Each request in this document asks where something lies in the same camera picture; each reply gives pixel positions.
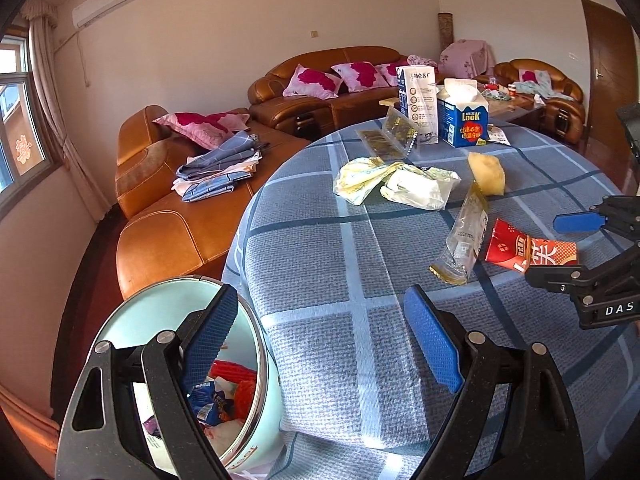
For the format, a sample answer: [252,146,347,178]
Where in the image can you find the brown leather chaise sofa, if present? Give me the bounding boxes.
[116,105,313,301]

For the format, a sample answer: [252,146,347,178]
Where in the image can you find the beige curtain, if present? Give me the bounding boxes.
[22,2,114,224]

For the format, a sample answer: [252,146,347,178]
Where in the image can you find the clear gold edged wrapper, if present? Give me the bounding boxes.
[428,182,490,287]

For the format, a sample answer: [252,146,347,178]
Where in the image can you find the red wrapper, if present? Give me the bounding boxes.
[209,359,259,422]

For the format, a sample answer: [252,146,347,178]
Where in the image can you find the white crumpled plastic bag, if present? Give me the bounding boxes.
[380,162,462,211]

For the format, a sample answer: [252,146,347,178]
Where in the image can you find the wooden coffee table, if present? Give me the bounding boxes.
[477,85,547,128]

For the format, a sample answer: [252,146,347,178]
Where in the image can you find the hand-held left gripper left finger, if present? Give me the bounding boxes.
[57,284,239,480]

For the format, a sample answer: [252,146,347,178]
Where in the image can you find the pale yellow plastic bag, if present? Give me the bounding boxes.
[333,156,401,206]

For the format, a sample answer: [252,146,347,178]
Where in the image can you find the window with grey frame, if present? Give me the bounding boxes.
[0,42,57,206]

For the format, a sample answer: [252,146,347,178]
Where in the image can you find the rolled straw mat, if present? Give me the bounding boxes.
[438,12,455,59]

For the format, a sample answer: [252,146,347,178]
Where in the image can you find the brown leather long sofa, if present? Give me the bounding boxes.
[248,46,441,141]

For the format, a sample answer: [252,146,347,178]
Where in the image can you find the light blue cloth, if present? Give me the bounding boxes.
[514,79,572,100]

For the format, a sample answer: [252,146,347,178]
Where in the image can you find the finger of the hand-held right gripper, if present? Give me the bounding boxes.
[525,246,640,293]
[554,195,640,241]

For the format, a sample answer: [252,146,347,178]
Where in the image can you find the pink floral pillow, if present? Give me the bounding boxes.
[375,62,407,88]
[282,64,344,99]
[152,111,251,151]
[331,61,389,93]

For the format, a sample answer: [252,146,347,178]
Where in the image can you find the brown leather armchair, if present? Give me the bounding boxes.
[492,58,587,137]

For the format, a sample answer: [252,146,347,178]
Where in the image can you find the blue milk carton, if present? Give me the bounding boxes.
[436,78,490,149]

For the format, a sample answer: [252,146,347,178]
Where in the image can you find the brown wooden door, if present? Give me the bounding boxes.
[580,0,640,183]

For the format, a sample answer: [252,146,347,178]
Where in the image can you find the tall white drink carton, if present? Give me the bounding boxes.
[396,65,442,147]

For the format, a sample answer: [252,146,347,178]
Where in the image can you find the white air conditioner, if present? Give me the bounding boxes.
[71,0,145,29]

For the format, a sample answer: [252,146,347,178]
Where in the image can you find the blue snack wrapper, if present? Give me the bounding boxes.
[186,380,237,424]

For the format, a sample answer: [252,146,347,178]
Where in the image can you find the red snack packet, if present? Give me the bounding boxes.
[484,218,579,274]

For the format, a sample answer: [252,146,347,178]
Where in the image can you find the folded blue plaid bedding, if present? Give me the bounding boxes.
[172,130,263,203]

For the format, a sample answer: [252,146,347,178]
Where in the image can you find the blue plaid tablecloth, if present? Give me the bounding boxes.
[220,115,640,480]

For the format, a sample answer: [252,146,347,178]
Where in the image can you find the orange cloth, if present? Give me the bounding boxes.
[0,384,62,463]

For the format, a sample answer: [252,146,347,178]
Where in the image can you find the light blue cartoon print bin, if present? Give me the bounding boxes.
[87,276,281,476]

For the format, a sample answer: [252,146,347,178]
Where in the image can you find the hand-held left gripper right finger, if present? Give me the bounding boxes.
[403,285,593,480]

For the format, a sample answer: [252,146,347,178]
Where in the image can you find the dark side table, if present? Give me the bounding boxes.
[294,112,319,137]

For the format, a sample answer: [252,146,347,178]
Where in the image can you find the clear gold-print packet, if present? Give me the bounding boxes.
[382,106,419,157]

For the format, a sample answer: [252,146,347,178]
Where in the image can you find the pink cloth covered furniture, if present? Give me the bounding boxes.
[439,40,494,81]

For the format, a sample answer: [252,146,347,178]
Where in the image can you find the yellow sponge piece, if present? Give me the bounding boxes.
[467,152,507,196]

